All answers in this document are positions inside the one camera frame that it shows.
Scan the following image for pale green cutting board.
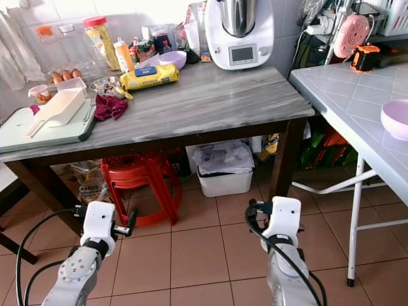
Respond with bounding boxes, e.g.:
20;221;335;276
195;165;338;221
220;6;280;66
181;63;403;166
0;96;100;153

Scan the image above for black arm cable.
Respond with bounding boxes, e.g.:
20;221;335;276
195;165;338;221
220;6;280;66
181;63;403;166
245;217;327;306
14;207;87;306

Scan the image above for orange and black device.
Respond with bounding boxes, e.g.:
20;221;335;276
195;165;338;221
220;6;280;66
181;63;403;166
350;44;383;73

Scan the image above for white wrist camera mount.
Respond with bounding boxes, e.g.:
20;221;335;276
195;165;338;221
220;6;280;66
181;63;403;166
81;201;117;242
266;196;303;238

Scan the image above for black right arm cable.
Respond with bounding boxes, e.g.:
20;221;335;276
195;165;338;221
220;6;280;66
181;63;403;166
245;217;327;306

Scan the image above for white plastic scoop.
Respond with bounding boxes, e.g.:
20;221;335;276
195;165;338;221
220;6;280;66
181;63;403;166
25;87;87;138

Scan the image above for wooden table with marble top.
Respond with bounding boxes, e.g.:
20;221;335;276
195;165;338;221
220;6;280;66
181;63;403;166
0;61;316;237

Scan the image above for clear container with orange lid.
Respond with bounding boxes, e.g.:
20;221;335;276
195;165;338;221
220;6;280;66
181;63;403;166
35;24;56;45

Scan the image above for pink fan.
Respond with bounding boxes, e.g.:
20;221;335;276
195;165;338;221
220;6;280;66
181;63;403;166
334;13;372;60

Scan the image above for white bin with plastic bag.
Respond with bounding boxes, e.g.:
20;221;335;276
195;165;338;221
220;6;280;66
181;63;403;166
191;140;256;198

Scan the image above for grey folding table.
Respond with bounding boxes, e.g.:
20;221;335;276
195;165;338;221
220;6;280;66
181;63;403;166
288;62;408;288

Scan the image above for white curtain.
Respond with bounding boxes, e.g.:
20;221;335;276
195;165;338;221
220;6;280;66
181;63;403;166
0;9;40;91

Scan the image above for steel bowl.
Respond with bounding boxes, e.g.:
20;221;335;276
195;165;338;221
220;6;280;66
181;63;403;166
89;76;124;97

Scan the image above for orange sauce bottle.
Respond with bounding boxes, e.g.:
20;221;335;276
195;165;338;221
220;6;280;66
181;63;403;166
113;38;135;73

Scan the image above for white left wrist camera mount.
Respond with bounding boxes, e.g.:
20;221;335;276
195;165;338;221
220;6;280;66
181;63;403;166
81;201;117;242

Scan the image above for small clear food cup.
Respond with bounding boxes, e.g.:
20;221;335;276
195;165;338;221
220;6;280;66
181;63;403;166
28;84;52;105

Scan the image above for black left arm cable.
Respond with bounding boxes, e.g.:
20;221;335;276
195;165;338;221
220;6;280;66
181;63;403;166
14;207;87;306

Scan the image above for green bags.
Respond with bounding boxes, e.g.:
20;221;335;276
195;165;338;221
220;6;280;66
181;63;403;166
298;123;361;171

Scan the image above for pasta jar with red lid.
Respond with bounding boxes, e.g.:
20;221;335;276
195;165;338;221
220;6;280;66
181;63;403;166
82;16;121;71

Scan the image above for clear egg tray with eggs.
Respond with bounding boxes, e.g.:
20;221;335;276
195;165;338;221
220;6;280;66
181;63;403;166
50;66;89;90

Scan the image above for pink bowl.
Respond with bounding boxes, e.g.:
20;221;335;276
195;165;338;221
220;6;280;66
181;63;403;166
380;99;408;142

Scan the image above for red plastic stool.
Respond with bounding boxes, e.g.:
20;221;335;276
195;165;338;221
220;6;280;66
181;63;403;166
99;151;183;228

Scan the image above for maroon cloth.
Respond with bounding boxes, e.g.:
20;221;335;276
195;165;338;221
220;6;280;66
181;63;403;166
94;94;130;122

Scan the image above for clear printed plastic bag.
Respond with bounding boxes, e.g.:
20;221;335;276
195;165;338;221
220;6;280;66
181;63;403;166
69;159;110;205

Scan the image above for yellow food package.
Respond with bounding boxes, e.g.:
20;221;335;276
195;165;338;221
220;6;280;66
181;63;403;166
119;63;181;92

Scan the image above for purple bowl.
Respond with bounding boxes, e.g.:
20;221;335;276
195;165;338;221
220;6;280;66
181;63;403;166
157;50;188;70

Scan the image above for white plastic basket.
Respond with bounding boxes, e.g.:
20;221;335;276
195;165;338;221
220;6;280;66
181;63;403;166
378;0;408;37

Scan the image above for dark glass jar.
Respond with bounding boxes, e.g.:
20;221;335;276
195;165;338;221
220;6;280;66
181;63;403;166
149;25;175;54

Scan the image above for white kitchen mixer appliance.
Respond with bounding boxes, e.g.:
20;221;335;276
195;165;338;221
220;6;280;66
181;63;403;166
204;0;276;71

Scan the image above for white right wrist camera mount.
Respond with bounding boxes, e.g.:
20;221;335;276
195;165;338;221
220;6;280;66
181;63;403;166
266;196;303;238

